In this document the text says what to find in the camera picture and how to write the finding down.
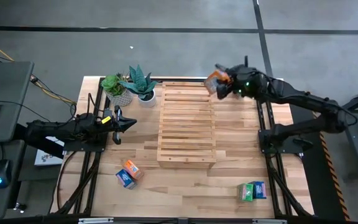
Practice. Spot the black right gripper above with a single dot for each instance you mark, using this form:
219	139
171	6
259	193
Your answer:
244	77

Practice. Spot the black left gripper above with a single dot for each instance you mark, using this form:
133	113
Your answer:
117	124

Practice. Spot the orange cereal box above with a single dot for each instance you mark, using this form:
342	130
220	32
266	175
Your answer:
214	81
133	169

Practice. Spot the blue Frosted Flakes cereal box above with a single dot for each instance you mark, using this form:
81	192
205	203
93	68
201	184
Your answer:
125	179
259	189

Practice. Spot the green Apple Jacks cereal box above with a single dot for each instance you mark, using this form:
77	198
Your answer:
245	192

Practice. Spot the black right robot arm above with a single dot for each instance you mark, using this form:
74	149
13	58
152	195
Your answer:
306	99

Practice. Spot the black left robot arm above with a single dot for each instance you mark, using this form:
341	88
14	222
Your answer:
57	130

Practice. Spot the slatted wooden shelf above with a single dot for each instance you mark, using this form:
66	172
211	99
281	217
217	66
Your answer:
186	124

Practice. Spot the yellow label tag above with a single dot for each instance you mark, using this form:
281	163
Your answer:
106	119

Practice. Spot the succulent in patterned pot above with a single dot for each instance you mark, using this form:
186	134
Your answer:
117	88

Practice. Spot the snake plant in white pot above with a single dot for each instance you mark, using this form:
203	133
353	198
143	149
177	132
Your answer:
141	85

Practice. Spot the white printed box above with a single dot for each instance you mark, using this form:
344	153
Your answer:
47	157

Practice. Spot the grey desk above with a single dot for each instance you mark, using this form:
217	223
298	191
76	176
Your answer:
6	90

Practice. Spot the black computer mouse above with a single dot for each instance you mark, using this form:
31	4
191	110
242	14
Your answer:
2	173

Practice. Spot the black hazard-striped floor mat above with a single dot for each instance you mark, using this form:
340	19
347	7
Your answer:
315	186

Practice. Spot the silver bracket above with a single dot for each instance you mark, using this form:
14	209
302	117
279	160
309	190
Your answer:
95	221
269	221

